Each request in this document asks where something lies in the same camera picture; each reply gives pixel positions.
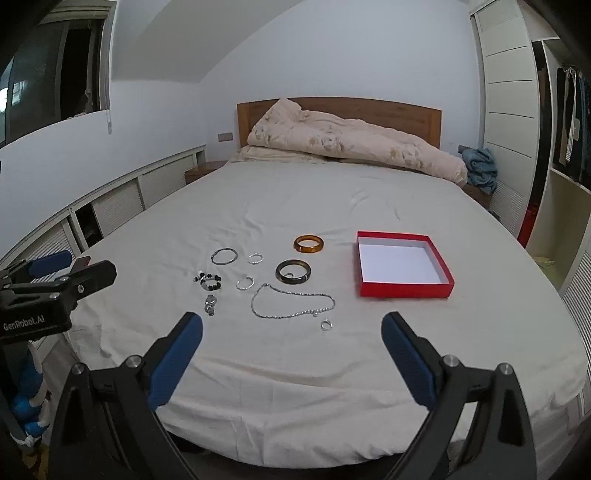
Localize person's left hand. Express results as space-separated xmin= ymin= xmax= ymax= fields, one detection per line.
xmin=10 ymin=342 xmax=51 ymax=448

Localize dark mottled bangle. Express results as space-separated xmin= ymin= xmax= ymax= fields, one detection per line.
xmin=276 ymin=260 xmax=311 ymax=284

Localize low white wall cabinet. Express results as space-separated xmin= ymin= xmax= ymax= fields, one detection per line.
xmin=0 ymin=144 xmax=207 ymax=273

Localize white panelled wardrobe door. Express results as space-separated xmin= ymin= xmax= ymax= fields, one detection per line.
xmin=470 ymin=0 xmax=548 ymax=236

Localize open wardrobe shelf unit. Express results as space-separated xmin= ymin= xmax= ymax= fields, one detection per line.
xmin=526 ymin=39 xmax=591 ymax=291

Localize amber bangle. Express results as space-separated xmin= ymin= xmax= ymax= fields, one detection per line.
xmin=294 ymin=235 xmax=324 ymax=254

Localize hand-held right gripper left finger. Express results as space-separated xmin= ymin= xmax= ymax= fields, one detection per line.
xmin=48 ymin=311 xmax=204 ymax=480

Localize dark glass window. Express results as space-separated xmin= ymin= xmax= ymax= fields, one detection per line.
xmin=0 ymin=0 xmax=116 ymax=148

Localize red shallow box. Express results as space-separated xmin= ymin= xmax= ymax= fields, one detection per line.
xmin=356 ymin=231 xmax=455 ymax=299

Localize beige floral duvet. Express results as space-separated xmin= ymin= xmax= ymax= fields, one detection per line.
xmin=247 ymin=98 xmax=468 ymax=186

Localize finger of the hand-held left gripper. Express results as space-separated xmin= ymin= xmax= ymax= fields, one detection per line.
xmin=44 ymin=259 xmax=117 ymax=319
xmin=0 ymin=251 xmax=75 ymax=284

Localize silver chain necklace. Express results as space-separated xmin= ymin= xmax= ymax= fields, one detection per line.
xmin=250 ymin=283 xmax=336 ymax=320

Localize hanging dark clothes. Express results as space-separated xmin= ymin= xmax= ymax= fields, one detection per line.
xmin=551 ymin=67 xmax=591 ymax=181

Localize blue crumpled cloth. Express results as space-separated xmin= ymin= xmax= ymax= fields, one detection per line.
xmin=462 ymin=148 xmax=498 ymax=195

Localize white louvered door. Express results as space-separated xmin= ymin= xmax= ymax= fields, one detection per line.
xmin=560 ymin=251 xmax=591 ymax=344

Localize cream pillow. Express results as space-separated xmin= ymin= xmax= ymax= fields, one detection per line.
xmin=229 ymin=145 xmax=324 ymax=163

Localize wooden headboard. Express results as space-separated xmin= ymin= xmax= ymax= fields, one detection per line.
xmin=237 ymin=97 xmax=443 ymax=151

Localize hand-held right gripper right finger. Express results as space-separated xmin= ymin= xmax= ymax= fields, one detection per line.
xmin=381 ymin=311 xmax=539 ymax=480

